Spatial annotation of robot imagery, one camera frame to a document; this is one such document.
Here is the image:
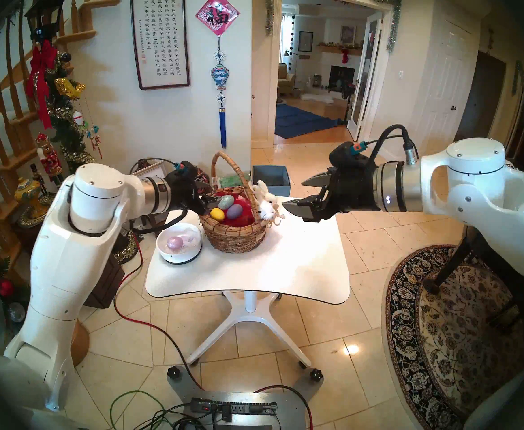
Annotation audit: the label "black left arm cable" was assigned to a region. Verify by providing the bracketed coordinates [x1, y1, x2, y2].
[130, 158, 190, 236]

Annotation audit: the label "red ribbon bow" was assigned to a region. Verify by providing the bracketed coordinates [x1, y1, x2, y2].
[26, 39, 59, 129]

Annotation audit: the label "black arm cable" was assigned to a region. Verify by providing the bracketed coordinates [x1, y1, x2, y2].
[130, 158, 190, 236]
[365, 125, 419, 165]

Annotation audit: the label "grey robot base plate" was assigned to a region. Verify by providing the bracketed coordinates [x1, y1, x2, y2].
[167, 366, 323, 430]

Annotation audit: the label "small dark nutcracker figure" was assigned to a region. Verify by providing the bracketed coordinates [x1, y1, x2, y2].
[29, 163, 47, 194]

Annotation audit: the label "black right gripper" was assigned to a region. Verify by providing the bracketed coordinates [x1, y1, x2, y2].
[282, 163, 378, 223]

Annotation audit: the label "black cable bundle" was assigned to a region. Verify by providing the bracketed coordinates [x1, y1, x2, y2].
[132, 402, 227, 430]

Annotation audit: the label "black lantern lamp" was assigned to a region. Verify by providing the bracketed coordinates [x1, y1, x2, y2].
[24, 0, 67, 42]

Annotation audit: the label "white glass door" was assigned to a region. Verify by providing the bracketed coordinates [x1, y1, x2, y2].
[347, 10, 385, 141]

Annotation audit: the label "white panel door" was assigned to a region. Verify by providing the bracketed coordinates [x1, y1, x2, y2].
[405, 17, 479, 156]

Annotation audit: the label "red fabric basket lining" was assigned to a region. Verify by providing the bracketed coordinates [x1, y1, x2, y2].
[208, 189, 256, 228]

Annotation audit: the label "dark wooden side table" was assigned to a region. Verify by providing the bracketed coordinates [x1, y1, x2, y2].
[11, 194, 126, 309]

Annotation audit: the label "red diamond fu decoration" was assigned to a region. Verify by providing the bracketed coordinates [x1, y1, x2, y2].
[195, 0, 240, 36]

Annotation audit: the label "ornate decorative plate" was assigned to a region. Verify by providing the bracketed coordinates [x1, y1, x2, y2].
[19, 195, 56, 228]

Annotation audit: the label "blue floor rug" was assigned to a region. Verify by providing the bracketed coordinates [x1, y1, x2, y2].
[274, 103, 347, 139]

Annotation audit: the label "beige armchair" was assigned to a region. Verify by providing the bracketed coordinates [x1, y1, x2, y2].
[278, 63, 297, 91]

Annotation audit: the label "red nutcracker figure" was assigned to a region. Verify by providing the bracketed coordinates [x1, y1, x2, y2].
[36, 133, 72, 188]

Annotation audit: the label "yellow cloisonne urn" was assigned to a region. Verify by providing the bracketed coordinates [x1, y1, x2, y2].
[14, 177, 42, 212]

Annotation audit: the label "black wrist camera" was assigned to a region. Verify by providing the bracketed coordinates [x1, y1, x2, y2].
[329, 142, 372, 168]
[172, 161, 200, 180]

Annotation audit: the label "black fireplace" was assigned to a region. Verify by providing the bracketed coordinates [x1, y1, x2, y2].
[328, 65, 355, 91]

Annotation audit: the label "white plush bunny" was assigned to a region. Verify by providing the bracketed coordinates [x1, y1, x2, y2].
[260, 196, 285, 226]
[253, 180, 278, 203]

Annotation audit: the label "wooden stair banister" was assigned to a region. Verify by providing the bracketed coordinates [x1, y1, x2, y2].
[0, 0, 121, 367]

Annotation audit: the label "blue vase hanging with tassel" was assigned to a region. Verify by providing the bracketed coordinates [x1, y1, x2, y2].
[211, 36, 230, 150]

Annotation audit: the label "framed calligraphy scroll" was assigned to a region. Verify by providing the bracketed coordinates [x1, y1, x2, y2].
[130, 0, 191, 90]

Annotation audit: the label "colourful hanging ornaments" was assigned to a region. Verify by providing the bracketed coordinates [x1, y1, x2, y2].
[85, 125, 103, 159]

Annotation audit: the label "green cable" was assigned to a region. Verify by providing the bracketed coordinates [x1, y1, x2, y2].
[109, 390, 168, 430]

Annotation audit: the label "small framed red picture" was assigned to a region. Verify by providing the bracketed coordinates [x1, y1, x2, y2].
[132, 161, 169, 180]

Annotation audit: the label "green garland with gold tinsel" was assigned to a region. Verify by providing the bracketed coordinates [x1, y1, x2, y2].
[47, 51, 115, 174]

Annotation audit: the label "white round bowl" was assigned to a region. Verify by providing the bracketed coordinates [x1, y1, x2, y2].
[156, 223, 202, 265]

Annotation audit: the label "white table pedestal base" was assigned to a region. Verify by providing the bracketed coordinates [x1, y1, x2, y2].
[186, 290, 312, 369]

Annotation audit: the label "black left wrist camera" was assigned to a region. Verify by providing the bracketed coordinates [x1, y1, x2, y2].
[172, 161, 200, 180]

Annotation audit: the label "wicker basket with handle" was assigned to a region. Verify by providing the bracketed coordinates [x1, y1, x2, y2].
[199, 151, 285, 254]

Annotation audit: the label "black power strip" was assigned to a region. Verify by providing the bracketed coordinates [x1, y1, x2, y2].
[189, 398, 278, 416]

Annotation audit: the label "silver tinsel doorway garland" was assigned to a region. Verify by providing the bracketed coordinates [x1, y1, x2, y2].
[265, 0, 402, 53]

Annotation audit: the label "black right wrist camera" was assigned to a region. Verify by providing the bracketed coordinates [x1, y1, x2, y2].
[329, 142, 372, 168]

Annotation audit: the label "large oriental floral rug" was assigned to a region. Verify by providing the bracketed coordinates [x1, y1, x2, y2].
[385, 245, 524, 430]

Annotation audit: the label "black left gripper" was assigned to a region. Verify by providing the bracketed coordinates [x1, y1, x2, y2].
[169, 174, 221, 215]

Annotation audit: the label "blue fabric storage bin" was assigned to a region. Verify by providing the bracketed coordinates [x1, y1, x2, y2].
[252, 165, 291, 197]

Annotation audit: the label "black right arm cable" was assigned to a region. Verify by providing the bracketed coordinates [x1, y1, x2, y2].
[365, 125, 419, 165]

